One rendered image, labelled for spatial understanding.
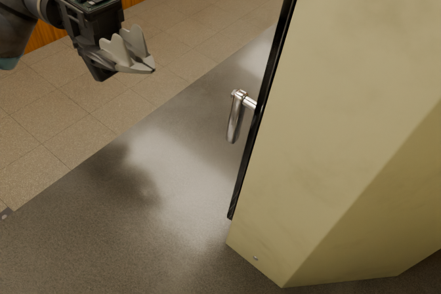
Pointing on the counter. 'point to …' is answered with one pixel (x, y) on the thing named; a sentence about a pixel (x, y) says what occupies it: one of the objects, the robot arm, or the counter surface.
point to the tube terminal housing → (349, 131)
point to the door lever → (237, 113)
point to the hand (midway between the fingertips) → (147, 71)
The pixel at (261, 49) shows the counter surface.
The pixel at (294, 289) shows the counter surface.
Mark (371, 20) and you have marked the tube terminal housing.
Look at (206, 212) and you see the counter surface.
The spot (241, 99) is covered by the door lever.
